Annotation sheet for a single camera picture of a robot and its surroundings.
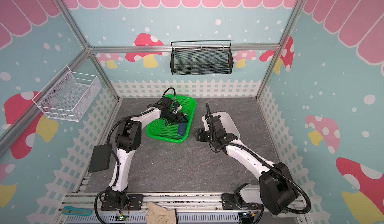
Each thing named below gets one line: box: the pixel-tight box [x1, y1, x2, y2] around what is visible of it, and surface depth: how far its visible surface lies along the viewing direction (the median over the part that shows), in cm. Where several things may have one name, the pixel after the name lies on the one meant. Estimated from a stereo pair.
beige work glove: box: [145, 201, 177, 224], surface depth 72 cm
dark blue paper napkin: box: [178, 122, 187, 136], surface depth 101 cm
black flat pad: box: [88, 143, 112, 173], surface depth 91 cm
